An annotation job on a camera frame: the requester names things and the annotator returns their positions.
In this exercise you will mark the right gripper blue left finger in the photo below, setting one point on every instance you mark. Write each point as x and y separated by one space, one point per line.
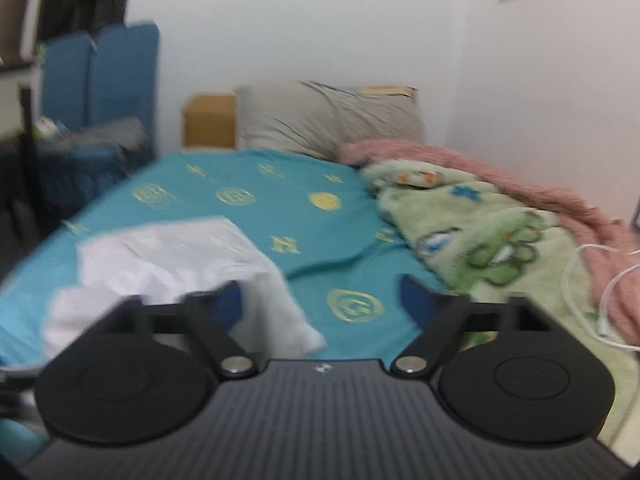
208 318

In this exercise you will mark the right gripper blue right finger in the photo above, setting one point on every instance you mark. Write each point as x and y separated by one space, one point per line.
440 317

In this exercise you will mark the white t-shirt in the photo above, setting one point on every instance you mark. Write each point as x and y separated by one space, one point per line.
163 262

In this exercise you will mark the blue folding chair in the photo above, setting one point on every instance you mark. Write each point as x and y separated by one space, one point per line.
96 81

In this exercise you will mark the teal smiley bed sheet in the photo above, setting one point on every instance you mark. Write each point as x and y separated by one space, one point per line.
315 221

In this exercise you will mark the green cartoon fleece blanket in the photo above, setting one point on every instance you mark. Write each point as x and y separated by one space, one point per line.
488 238

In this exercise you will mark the yellow headboard cushion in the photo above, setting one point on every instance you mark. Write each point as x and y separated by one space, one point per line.
208 121

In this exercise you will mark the grey pillow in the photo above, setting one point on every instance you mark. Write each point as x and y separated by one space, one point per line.
316 120

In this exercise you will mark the grey cloth on chair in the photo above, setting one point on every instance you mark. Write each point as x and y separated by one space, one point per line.
124 134

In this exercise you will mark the white dark-top desk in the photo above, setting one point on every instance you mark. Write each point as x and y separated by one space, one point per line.
19 167

